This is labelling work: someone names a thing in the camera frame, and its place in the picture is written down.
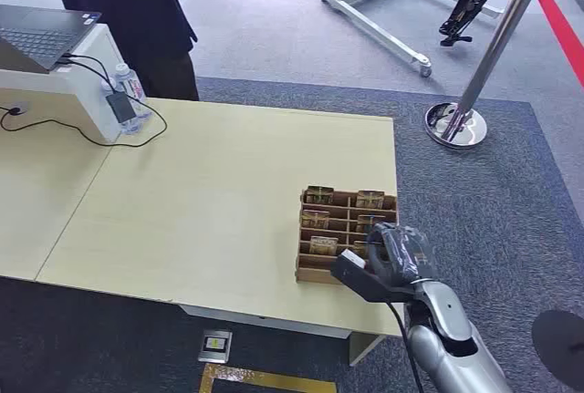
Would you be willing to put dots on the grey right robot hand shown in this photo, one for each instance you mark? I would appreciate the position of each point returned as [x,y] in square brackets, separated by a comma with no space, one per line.
[406,257]

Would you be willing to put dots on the chrome stanchion post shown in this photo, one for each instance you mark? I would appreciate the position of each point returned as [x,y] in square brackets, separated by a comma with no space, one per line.
[492,46]

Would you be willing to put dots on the dark blue carpet mat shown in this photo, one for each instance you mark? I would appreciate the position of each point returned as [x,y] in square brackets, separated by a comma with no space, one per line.
[479,197]

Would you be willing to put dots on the black power adapter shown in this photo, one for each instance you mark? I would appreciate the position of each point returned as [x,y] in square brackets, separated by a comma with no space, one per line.
[121,106]

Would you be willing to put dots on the clear plastic water bottle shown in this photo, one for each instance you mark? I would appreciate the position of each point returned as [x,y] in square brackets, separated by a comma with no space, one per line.
[131,83]

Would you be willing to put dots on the black hanging robot legs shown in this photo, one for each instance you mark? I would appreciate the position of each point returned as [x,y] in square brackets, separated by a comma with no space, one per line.
[465,10]

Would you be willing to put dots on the yellow floor tape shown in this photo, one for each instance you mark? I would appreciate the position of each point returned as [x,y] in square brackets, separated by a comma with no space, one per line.
[255,376]

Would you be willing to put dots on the black laptop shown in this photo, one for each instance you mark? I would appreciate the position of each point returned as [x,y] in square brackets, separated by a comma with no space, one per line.
[41,34]

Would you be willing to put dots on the person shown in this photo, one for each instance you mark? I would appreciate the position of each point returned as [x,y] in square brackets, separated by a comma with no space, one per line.
[137,22]

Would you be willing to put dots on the metal floor socket plate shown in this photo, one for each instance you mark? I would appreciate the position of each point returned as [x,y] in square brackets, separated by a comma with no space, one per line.
[215,346]

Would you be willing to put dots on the black round disc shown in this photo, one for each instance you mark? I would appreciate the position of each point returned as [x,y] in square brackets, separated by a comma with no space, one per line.
[561,348]

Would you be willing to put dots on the clear plastic hand wrap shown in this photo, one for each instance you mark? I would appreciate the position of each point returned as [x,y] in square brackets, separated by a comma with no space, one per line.
[410,248]

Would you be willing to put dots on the white wheeled frame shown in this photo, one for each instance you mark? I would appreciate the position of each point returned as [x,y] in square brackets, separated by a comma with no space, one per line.
[378,31]

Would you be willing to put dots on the wooden card holder rack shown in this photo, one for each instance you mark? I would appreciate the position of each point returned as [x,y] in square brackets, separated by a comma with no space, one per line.
[315,270]

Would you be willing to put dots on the red barrier belt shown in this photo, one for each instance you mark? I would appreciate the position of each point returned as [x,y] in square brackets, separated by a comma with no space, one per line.
[563,37]

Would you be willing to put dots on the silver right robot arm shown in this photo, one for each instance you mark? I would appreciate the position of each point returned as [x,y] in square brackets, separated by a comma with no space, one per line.
[449,321]

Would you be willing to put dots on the white laptop stand box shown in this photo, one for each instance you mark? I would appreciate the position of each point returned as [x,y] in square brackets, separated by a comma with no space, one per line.
[68,97]

